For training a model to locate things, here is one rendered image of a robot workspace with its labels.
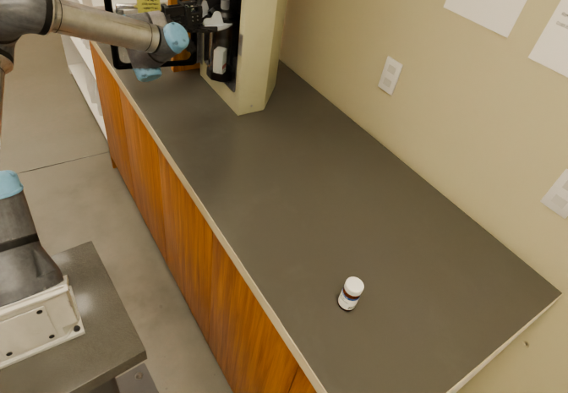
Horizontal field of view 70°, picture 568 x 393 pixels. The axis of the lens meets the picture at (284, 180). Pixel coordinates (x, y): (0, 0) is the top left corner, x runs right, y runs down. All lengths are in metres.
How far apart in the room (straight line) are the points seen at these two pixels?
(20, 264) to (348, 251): 0.72
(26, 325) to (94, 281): 0.19
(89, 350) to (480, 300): 0.89
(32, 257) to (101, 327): 0.21
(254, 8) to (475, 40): 0.63
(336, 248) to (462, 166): 0.50
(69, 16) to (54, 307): 0.61
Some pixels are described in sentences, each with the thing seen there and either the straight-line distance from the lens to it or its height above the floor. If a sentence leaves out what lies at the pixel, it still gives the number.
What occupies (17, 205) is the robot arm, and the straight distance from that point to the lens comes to 0.85.
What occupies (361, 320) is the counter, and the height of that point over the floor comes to 0.94.
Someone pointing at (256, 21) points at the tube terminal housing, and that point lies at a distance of 1.34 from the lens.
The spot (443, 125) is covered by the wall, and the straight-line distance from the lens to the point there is 1.35.
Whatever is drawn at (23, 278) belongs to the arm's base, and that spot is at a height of 1.12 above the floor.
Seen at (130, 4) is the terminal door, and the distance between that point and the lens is 1.55.
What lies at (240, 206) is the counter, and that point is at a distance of 1.13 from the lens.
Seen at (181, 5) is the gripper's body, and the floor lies 1.29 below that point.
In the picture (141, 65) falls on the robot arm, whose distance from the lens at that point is 1.27.
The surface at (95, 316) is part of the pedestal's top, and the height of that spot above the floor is 0.94.
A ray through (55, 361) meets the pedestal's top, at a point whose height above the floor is 0.94.
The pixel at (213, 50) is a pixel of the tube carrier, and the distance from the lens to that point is 1.45.
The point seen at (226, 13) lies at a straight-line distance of 1.40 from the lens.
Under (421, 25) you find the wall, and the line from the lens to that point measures 1.36.
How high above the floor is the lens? 1.75
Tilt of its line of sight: 41 degrees down
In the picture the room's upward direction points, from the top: 11 degrees clockwise
